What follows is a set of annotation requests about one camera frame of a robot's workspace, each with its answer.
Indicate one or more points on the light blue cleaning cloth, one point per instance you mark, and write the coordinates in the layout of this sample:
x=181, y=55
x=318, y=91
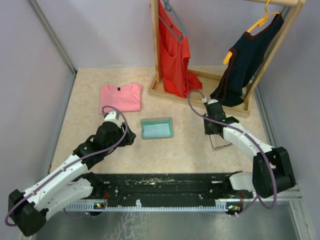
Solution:
x=160, y=130

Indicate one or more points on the red t-shirt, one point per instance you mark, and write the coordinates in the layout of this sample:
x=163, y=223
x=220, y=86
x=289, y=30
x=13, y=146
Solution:
x=175, y=53

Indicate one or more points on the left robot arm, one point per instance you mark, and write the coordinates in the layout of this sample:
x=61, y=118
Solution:
x=29, y=210

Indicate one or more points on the aluminium frame post left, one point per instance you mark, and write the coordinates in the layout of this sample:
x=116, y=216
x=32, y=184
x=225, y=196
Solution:
x=52, y=35

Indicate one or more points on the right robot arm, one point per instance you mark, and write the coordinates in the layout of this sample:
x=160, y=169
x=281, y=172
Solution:
x=271, y=166

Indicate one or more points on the pink folded t-shirt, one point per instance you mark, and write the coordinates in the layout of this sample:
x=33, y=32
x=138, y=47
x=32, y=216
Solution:
x=125, y=98

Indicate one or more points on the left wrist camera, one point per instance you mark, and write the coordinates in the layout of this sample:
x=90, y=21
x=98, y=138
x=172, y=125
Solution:
x=113, y=117

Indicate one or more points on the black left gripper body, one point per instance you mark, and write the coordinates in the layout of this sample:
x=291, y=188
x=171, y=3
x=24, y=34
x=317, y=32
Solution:
x=126, y=140

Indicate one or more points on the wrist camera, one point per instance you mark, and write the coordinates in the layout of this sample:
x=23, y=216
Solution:
x=113, y=117
x=210, y=102

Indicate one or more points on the navy tank top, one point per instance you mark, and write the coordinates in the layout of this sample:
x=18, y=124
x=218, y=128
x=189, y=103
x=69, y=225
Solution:
x=247, y=55

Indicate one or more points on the yellow hanger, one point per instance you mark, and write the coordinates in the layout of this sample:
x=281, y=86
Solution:
x=259, y=23

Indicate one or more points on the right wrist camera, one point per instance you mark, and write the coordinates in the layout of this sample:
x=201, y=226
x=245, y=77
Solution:
x=210, y=102

